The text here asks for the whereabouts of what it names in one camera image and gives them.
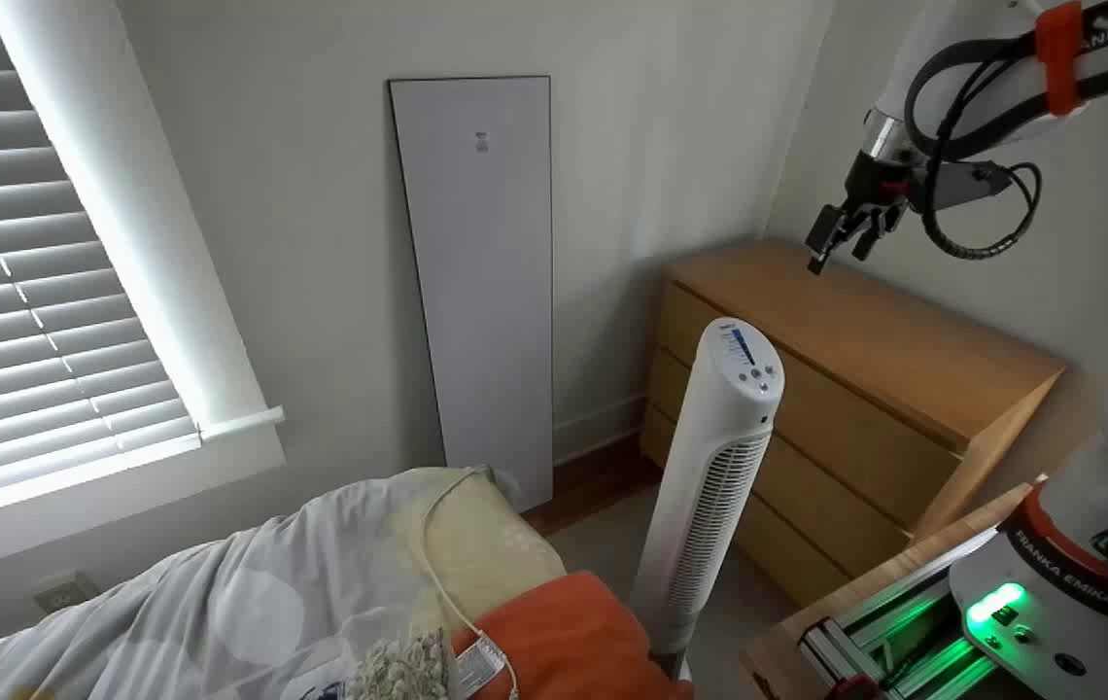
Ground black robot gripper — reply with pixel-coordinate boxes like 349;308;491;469
805;103;922;276

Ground white tower heater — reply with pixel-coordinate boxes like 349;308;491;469
626;313;788;679

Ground light wooden dresser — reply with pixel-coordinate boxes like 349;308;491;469
634;239;1073;610

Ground white baseboard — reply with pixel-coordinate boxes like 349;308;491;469
550;387;655;465

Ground white leaning panel board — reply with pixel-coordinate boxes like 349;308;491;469
386;71;559;512

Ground grey floor rug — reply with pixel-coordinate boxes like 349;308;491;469
550;482;800;700

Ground cream bed mattress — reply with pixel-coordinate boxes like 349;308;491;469
423;465;570;628

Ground orange blanket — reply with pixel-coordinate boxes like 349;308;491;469
452;566;700;700

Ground grey knitted throw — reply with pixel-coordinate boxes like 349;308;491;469
338;628;459;700

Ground white patterned duvet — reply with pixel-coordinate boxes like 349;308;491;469
0;462;504;700

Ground white window blinds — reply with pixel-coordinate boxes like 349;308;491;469
0;0;201;512

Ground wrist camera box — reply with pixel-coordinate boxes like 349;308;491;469
922;154;1014;213

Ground orange cable clamp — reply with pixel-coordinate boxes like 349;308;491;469
1032;0;1089;120

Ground aluminium robot stand frame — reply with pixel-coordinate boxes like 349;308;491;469
792;565;1012;700

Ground white charging cable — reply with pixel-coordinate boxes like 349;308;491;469
415;462;526;700

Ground white window frame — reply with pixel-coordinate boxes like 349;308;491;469
0;0;288;584

